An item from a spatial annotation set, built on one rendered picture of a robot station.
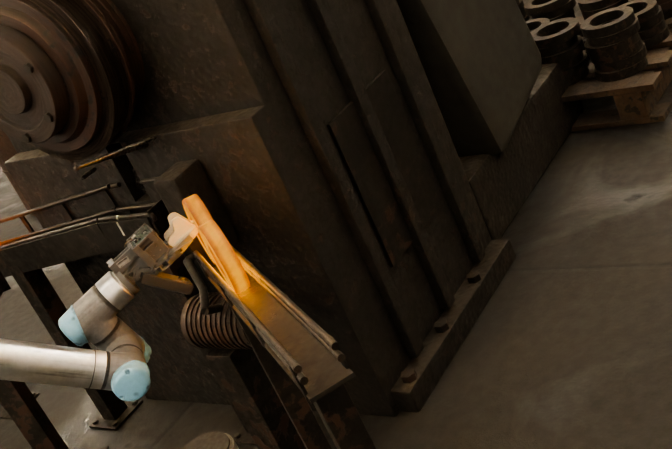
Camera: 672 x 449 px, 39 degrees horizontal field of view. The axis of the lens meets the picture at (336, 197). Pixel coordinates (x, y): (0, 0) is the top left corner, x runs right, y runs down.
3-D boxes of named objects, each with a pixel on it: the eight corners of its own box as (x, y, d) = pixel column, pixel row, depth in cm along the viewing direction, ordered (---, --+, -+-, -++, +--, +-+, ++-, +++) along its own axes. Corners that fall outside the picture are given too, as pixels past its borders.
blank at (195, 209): (189, 187, 207) (175, 195, 206) (203, 198, 192) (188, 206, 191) (220, 250, 211) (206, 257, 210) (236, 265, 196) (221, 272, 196)
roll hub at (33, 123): (18, 140, 234) (-43, 37, 224) (90, 126, 217) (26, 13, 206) (2, 152, 230) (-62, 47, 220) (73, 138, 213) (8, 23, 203)
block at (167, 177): (221, 241, 239) (177, 158, 230) (244, 239, 234) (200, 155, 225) (195, 266, 231) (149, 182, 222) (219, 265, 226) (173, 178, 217)
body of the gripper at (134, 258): (153, 230, 193) (109, 271, 192) (182, 258, 197) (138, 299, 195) (146, 220, 200) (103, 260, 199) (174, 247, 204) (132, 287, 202)
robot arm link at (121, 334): (130, 390, 196) (92, 357, 191) (124, 365, 206) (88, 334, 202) (159, 364, 196) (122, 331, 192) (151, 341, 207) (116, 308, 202)
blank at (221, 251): (206, 212, 193) (191, 221, 193) (220, 224, 179) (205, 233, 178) (241, 277, 197) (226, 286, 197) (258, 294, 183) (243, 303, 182)
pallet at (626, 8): (382, 154, 402) (342, 60, 385) (465, 67, 456) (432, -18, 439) (664, 121, 324) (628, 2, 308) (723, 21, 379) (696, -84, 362)
